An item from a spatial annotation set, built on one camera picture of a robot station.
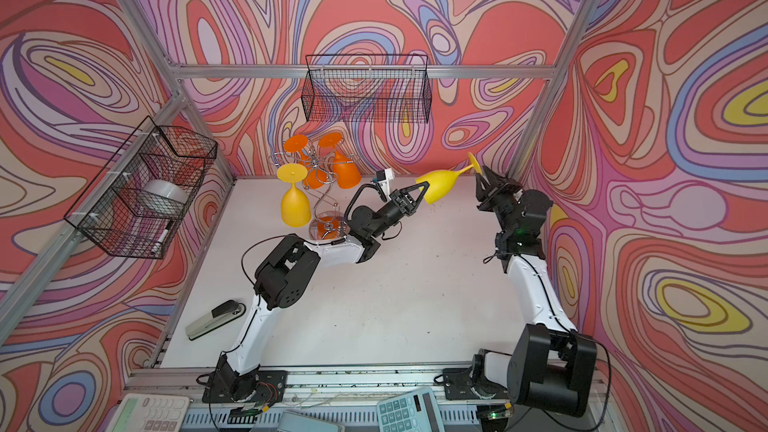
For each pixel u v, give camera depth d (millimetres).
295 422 658
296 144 863
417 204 767
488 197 689
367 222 704
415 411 687
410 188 783
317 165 803
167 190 735
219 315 804
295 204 778
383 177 785
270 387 725
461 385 733
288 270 598
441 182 792
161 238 719
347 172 925
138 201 696
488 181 690
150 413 682
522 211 566
